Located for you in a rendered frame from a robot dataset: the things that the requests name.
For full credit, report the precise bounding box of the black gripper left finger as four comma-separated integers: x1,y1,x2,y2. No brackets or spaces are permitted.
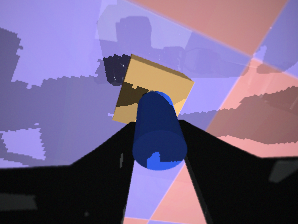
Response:
0,122,136,224

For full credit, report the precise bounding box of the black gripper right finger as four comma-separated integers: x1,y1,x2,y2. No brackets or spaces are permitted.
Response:
178,120,298,224

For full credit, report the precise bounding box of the tan rectangular block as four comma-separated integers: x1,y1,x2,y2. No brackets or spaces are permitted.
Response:
112,54,195,124

